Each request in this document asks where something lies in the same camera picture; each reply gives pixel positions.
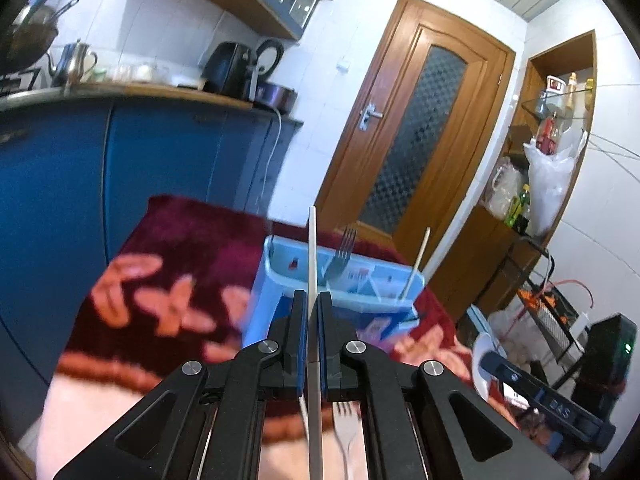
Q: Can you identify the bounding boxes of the blue utensil holder box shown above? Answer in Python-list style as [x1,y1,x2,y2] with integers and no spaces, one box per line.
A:
[242,234,427,357]

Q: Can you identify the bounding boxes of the red cable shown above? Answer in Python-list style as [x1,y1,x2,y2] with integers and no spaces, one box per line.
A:
[500,279,597,343]

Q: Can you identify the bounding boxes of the blue lower cabinets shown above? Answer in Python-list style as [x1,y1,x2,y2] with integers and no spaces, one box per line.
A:
[0,95,302,413]

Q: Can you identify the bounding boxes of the grey metal chopstick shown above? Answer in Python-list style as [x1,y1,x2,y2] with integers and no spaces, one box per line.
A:
[306,206,324,480]

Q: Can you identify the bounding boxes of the green bottle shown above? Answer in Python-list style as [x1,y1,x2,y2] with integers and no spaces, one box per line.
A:
[504,184,532,232]

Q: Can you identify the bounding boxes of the white plate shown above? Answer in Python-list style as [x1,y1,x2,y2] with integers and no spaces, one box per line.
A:
[471,332,502,402]

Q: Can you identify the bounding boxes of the white power cord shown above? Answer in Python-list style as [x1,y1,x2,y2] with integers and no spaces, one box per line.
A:
[261,105,284,222]

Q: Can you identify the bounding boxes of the white plastic bag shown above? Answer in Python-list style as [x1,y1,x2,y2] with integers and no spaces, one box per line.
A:
[523,129,589,239]

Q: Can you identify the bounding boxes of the kitchen countertop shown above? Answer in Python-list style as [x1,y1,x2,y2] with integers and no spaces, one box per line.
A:
[0,81,305,127]

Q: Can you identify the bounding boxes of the white plastic bottle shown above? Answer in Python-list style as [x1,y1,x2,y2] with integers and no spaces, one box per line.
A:
[569,311,592,352]

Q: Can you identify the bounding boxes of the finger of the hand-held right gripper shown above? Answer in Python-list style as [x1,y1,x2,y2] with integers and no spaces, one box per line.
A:
[479,351,539,397]

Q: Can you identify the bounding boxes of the bowls on counter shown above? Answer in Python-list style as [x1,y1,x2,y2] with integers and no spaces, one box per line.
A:
[97,61,202,87]

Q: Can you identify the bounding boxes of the wooden chopstick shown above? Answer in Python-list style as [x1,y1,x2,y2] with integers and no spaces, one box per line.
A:
[399,227,432,302]

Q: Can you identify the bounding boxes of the metal door handle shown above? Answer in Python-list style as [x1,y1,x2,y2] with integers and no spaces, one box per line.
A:
[358,102,384,132]

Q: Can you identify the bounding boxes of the red bottle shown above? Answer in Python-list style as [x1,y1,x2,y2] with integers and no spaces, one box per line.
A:
[537,114,562,154]

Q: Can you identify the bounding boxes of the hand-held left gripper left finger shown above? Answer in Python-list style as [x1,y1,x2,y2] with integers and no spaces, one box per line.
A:
[52,290,308,480]

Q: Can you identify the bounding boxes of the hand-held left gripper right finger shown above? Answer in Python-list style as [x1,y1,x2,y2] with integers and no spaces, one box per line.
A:
[316,291,576,480]

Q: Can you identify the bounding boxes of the stainless steel kettle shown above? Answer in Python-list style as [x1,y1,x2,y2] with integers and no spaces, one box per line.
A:
[48,40,99,89]

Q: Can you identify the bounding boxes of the black air fryer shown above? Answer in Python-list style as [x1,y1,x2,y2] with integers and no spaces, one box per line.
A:
[202,41,254,99]

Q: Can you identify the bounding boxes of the light blue box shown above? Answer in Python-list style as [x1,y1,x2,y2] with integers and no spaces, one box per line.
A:
[466,304,497,337]

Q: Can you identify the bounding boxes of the clear plastic bag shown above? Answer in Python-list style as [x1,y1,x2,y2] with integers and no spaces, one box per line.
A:
[484,156,527,222]

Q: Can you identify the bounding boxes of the wooden shelf niche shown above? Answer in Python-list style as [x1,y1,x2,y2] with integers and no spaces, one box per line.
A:
[442,30,598,321]

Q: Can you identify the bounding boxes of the black wire cart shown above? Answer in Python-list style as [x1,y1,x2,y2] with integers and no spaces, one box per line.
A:
[457,234,640,391]

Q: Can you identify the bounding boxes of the red floral printed blanket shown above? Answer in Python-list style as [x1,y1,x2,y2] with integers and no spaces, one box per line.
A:
[37,195,506,480]

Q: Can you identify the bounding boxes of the wooden door with glass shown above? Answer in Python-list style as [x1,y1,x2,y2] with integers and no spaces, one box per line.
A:
[315,0,517,322]

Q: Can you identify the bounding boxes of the black wok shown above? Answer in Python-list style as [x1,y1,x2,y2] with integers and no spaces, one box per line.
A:
[0,0,81,77]

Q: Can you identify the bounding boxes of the stainless steel fork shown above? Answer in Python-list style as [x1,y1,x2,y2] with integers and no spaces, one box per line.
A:
[332,401,359,480]
[320,226,359,287]

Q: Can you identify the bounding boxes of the gas stove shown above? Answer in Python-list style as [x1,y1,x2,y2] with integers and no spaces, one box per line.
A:
[0,67,42,99]

